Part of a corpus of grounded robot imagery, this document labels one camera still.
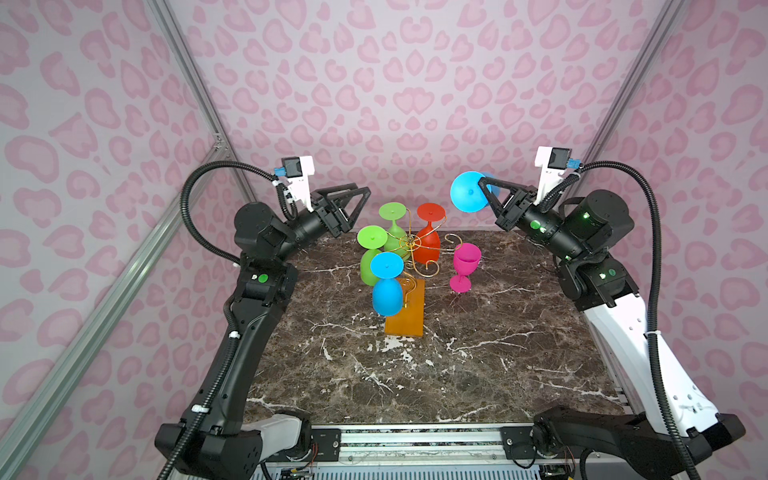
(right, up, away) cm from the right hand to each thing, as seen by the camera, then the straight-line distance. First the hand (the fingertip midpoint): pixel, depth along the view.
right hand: (482, 182), depth 52 cm
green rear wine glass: (-15, -9, +23) cm, 29 cm away
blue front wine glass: (-17, -22, +20) cm, 34 cm away
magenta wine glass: (+7, -14, +41) cm, 44 cm away
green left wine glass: (-21, -9, +20) cm, 31 cm away
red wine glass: (-7, -10, +22) cm, 26 cm away
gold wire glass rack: (-11, -10, +22) cm, 27 cm away
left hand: (-21, -1, +1) cm, 21 cm away
